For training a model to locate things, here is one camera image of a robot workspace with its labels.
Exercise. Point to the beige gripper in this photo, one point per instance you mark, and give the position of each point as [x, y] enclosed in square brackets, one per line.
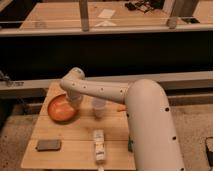
[75, 104]

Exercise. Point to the orange ceramic bowl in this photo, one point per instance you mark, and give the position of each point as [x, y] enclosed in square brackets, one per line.
[60, 109]

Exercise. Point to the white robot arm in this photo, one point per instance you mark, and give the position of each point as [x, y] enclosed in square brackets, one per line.
[151, 127]

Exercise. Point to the clear plastic cup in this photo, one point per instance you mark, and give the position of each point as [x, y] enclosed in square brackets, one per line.
[98, 107]

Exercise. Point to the white remote-like bottle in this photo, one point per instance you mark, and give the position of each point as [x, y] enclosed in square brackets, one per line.
[99, 146]

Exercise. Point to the orange carrot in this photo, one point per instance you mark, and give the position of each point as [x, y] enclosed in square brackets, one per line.
[121, 108]

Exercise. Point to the grey brown sponge block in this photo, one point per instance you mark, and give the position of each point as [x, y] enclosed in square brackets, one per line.
[48, 145]

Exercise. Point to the green sponge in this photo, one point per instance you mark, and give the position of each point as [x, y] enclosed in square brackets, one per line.
[130, 146]

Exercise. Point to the white paper sheet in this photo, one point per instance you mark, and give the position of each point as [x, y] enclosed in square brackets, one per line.
[106, 14]

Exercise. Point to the grey metal post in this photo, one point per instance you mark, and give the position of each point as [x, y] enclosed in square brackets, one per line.
[83, 7]
[175, 12]

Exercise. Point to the grey metal post right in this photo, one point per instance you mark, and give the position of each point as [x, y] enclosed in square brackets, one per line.
[175, 12]

